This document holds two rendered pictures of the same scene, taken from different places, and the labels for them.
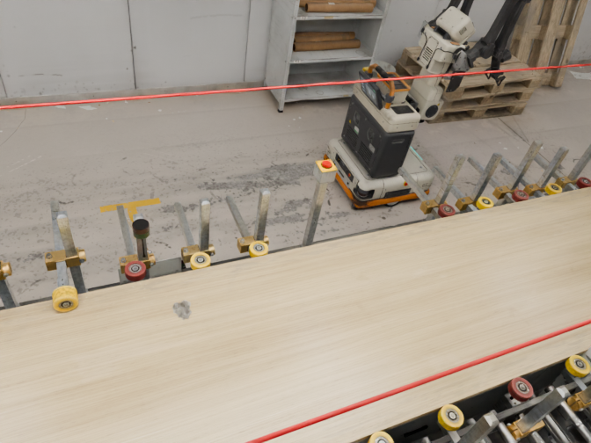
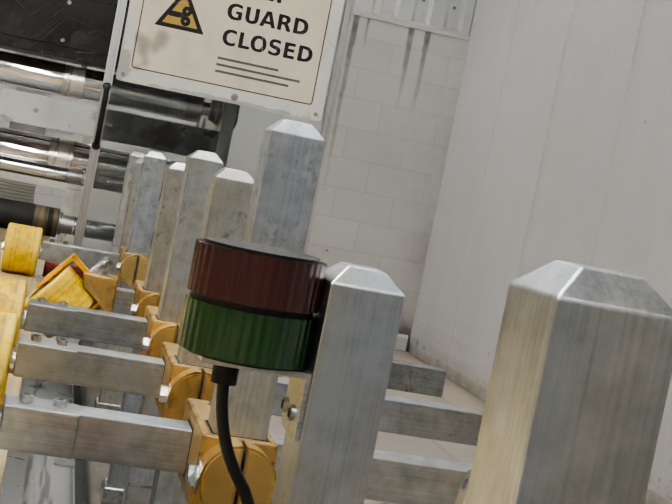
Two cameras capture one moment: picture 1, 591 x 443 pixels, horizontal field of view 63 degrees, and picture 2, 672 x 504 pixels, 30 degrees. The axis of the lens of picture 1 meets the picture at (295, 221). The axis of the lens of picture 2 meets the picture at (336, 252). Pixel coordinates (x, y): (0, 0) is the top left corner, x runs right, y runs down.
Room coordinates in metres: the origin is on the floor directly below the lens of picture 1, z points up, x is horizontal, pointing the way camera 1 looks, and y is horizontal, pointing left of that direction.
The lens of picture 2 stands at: (1.39, 0.03, 1.14)
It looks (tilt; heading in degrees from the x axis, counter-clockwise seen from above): 3 degrees down; 108
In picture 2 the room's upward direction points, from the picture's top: 11 degrees clockwise
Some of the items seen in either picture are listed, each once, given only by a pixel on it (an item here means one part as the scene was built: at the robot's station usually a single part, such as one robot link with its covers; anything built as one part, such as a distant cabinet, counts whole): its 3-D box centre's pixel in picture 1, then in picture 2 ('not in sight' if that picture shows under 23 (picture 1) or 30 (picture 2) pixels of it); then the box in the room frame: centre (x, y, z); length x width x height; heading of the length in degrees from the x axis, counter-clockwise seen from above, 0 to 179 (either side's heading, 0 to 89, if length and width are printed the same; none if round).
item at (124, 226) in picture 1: (127, 243); not in sight; (1.31, 0.67, 0.84); 0.43 x 0.03 x 0.04; 31
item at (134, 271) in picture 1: (135, 276); not in sight; (1.14, 0.57, 0.85); 0.08 x 0.08 x 0.11
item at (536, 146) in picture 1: (517, 176); not in sight; (2.25, -1.14, 0.94); 0.04 x 0.04 x 0.48; 31
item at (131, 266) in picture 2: not in sight; (133, 266); (0.44, 1.88, 0.95); 0.14 x 0.06 x 0.05; 121
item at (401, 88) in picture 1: (391, 88); not in sight; (3.10, -0.45, 0.87); 0.23 x 0.15 x 0.11; 31
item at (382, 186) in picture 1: (377, 167); not in sight; (3.16, -0.55, 0.16); 0.67 x 0.64 x 0.25; 121
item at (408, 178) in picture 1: (421, 194); not in sight; (2.06, -0.63, 0.83); 0.43 x 0.03 x 0.04; 31
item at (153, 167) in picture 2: not in sight; (129, 297); (0.45, 1.86, 0.90); 0.04 x 0.04 x 0.48; 31
